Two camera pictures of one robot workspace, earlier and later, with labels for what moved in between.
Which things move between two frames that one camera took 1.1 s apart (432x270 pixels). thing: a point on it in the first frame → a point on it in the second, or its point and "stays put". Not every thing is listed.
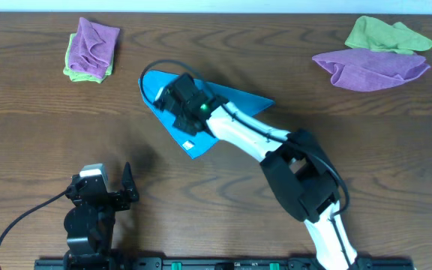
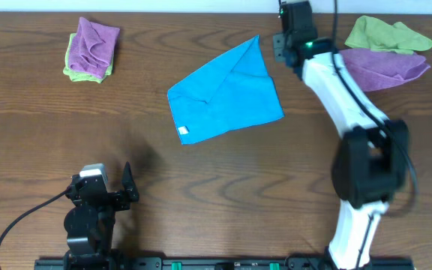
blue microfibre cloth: x=193 y=145 → x=233 y=92
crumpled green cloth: x=380 y=37 stays put
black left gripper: x=115 y=199 stays put
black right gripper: x=167 y=101 → x=298 y=21
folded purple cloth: x=92 y=46 stays put
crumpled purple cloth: x=364 y=70 stays put
